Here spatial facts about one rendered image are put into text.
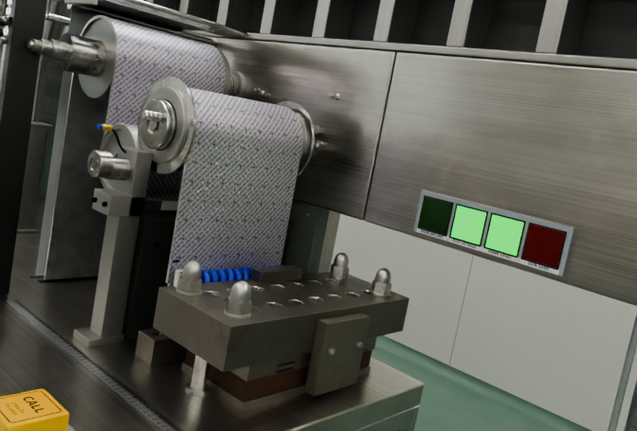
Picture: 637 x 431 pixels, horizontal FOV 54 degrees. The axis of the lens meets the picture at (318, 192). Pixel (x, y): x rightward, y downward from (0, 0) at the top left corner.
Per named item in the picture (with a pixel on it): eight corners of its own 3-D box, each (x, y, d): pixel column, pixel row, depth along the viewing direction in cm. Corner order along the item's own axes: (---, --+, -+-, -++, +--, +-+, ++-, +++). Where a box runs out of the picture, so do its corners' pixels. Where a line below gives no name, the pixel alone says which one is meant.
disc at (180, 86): (131, 164, 100) (145, 72, 99) (134, 164, 101) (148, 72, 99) (185, 183, 91) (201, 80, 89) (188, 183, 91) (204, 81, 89)
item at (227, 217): (165, 282, 94) (185, 161, 92) (277, 273, 111) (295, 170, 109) (167, 283, 93) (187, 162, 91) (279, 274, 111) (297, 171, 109)
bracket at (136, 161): (69, 336, 97) (98, 143, 94) (107, 332, 102) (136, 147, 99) (84, 349, 94) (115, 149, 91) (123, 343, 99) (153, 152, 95)
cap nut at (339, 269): (324, 274, 113) (329, 250, 112) (336, 273, 115) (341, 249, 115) (339, 280, 110) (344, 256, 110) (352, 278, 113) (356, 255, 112)
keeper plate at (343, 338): (303, 390, 91) (318, 319, 90) (347, 378, 99) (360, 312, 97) (316, 398, 89) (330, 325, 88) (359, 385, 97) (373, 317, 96)
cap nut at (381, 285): (365, 291, 106) (370, 265, 106) (377, 289, 109) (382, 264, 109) (382, 297, 104) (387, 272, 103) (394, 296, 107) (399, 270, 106)
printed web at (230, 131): (44, 278, 120) (80, 13, 114) (149, 272, 138) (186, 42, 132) (155, 356, 95) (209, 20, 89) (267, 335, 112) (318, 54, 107)
